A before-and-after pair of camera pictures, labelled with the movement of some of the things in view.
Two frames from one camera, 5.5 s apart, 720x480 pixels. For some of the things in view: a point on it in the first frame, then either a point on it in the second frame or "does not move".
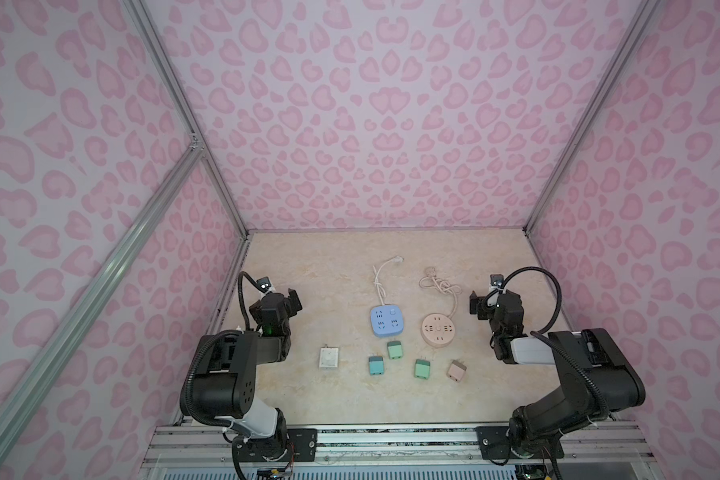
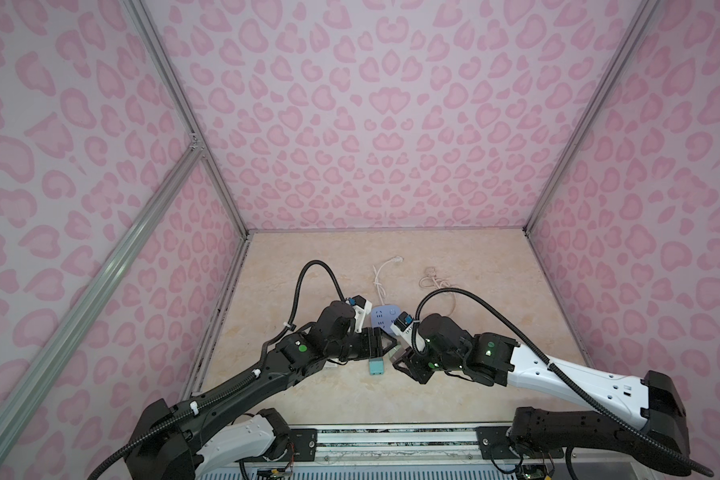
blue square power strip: [387, 320] does not move
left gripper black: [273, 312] → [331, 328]
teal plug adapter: [376, 365] does not move
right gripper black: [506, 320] → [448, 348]
